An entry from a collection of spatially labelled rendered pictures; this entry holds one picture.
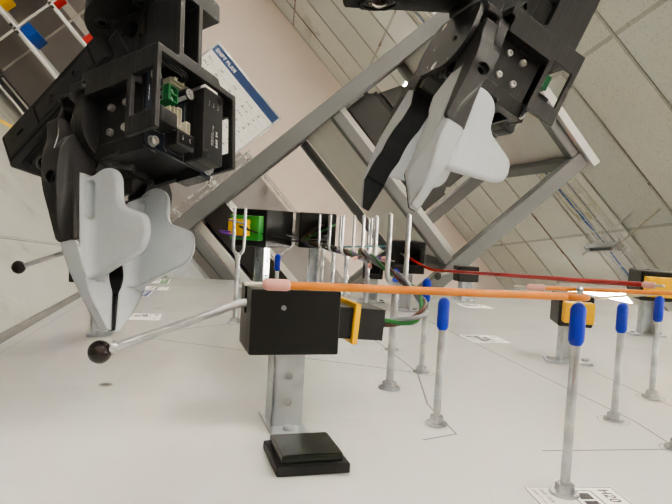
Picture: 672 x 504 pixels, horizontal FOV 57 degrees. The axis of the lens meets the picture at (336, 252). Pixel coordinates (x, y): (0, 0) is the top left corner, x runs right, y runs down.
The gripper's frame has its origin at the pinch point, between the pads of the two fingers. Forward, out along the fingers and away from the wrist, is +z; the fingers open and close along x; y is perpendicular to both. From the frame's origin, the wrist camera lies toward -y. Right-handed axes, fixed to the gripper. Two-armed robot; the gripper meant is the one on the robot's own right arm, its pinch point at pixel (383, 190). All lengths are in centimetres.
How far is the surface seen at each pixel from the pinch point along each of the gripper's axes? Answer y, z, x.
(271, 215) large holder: 5, 0, 65
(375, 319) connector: 2.9, 7.9, -1.7
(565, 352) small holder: 31.2, 1.7, 15.8
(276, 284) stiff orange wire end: -6.0, 8.6, -10.6
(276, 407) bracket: -0.2, 15.6, -1.3
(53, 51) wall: -204, -109, 803
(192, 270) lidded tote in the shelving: 60, 50, 692
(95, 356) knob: -11.3, 17.2, -0.9
